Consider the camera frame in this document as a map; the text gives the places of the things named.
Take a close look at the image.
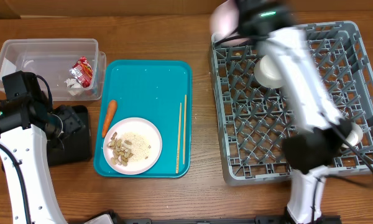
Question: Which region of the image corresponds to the white tissue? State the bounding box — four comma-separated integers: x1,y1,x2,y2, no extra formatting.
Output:
65,78,83,96

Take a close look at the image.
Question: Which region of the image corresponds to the orange carrot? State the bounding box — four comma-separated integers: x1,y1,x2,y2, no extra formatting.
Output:
101,100,117,138

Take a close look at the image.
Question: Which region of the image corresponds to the red snack wrapper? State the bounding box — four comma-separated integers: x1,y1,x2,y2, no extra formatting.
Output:
70,57,93,88

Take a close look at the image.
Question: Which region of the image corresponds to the peanut pile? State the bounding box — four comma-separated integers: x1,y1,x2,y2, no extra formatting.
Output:
106,132,133,167

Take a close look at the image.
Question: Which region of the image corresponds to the white rice pile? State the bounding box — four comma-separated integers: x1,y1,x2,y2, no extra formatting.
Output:
121,132,151,162

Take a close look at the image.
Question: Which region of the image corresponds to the wooden chopstick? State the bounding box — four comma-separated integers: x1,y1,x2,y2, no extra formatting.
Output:
183,95,187,164
176,103,182,174

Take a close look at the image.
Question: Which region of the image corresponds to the white bowl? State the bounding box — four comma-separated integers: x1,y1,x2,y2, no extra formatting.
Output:
254,55,283,89

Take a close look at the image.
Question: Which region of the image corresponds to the small white cup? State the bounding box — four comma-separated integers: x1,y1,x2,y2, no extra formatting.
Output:
346,123,363,146

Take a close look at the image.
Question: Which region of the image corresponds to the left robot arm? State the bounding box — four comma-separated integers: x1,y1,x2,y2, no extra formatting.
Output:
0,71,91,223

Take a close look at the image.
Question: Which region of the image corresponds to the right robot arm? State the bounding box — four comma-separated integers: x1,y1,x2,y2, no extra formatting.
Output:
236,1,352,223

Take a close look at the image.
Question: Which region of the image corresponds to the grey dishwasher rack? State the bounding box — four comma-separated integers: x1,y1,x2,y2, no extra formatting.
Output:
210,21,373,186

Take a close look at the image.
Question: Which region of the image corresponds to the black plastic tray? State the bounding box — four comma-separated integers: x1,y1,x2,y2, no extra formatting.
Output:
47,105,92,166

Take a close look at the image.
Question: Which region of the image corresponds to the clear plastic bin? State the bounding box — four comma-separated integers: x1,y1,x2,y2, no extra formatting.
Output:
0,39,106,101

